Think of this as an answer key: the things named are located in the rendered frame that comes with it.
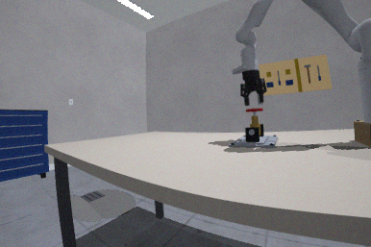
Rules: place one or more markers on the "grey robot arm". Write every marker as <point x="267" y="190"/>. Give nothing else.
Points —
<point x="333" y="11"/>

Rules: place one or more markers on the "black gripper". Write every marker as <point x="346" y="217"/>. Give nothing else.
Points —
<point x="251" y="77"/>

